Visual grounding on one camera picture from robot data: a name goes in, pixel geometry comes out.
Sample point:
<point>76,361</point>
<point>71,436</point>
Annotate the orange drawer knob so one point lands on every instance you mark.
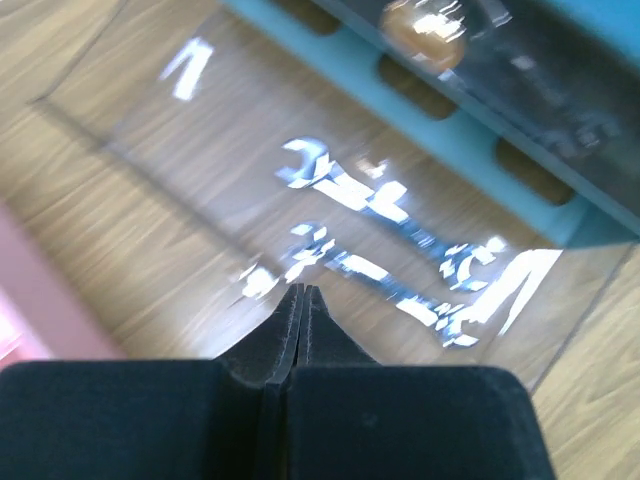
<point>430,33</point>

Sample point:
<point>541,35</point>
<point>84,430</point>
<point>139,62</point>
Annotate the silver wrench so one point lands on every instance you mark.
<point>318,171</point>
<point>444,319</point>

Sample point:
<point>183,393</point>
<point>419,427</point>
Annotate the pink compartment tray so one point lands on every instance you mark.
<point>41,317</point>

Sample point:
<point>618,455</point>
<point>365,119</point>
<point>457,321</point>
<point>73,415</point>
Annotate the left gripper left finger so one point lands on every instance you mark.
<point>267,353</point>

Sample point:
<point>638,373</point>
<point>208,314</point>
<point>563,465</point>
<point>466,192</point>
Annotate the clear drawer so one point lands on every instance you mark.
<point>196,102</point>
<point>546,78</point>

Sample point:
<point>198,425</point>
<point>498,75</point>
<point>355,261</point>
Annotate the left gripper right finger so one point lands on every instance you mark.
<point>314,351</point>

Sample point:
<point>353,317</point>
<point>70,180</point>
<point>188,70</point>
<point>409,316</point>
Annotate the teal drawer cabinet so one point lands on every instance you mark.
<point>458,141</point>

